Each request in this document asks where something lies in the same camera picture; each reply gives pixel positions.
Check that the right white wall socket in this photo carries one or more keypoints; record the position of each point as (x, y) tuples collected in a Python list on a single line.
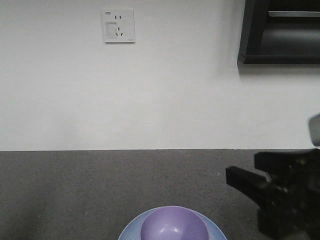
[(118, 26)]

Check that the blue plastic plate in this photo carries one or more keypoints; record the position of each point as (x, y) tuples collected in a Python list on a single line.
[(133, 230)]

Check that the purple plastic bowl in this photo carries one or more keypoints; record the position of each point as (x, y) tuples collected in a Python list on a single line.
[(173, 223)]

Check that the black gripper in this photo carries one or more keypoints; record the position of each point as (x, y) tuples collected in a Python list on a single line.
[(290, 202)]

